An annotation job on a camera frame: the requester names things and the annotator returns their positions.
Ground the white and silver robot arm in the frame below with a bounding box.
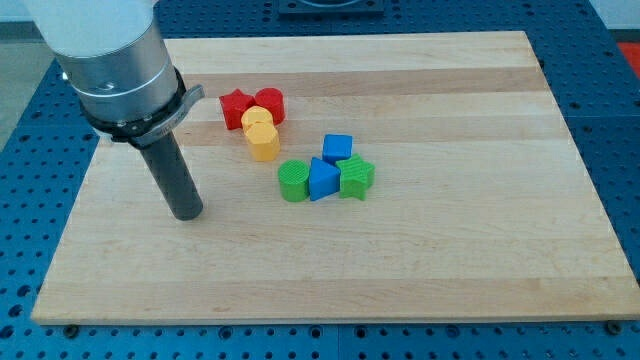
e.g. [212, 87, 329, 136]
[24, 0, 205, 148]

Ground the blue triangular block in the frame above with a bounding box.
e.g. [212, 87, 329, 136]
[309, 157, 340, 201]

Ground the green cylinder block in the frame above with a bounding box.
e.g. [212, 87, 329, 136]
[278, 160, 310, 202]

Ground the green star block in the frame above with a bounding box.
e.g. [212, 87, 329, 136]
[335, 154, 376, 201]

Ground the blue cube block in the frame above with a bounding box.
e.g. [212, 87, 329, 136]
[322, 134, 353, 164]

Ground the light wooden board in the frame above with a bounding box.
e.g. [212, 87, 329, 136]
[32, 31, 639, 325]

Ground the yellow hexagonal block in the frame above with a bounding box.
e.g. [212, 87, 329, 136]
[245, 123, 280, 162]

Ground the yellow cylinder block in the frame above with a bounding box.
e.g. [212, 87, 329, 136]
[241, 105, 273, 132]

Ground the red cylinder block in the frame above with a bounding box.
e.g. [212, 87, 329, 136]
[254, 88, 286, 125]

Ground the red star block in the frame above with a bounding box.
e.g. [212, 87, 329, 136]
[219, 89, 255, 130]

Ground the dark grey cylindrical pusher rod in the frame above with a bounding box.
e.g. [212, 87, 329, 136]
[140, 133, 203, 221]

